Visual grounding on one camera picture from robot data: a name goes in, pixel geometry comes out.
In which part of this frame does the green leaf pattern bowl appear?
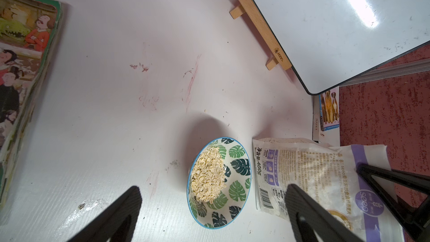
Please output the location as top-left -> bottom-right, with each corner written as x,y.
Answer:
187,137 -> 252,229

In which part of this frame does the white A4 paper box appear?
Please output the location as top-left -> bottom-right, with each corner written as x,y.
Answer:
312,95 -> 340,147

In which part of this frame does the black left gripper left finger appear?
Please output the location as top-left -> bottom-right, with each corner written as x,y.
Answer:
70,186 -> 142,242

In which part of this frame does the dog picture book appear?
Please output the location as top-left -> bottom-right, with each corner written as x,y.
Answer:
319,87 -> 340,131

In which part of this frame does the colourful comic magazine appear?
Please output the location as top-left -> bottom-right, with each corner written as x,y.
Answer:
1,0 -> 64,207

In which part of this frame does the white board black frame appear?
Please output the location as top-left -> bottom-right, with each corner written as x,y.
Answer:
253,0 -> 430,95

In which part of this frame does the right aluminium corner post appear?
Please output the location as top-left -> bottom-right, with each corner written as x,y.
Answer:
339,58 -> 430,87

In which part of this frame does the wooden easel stand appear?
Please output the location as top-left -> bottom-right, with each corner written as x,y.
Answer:
230,0 -> 292,71

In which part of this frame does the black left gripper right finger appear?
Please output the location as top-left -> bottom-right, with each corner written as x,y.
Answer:
284,184 -> 361,242

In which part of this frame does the instant oatmeal bag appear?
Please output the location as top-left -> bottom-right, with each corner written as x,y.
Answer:
253,138 -> 404,242

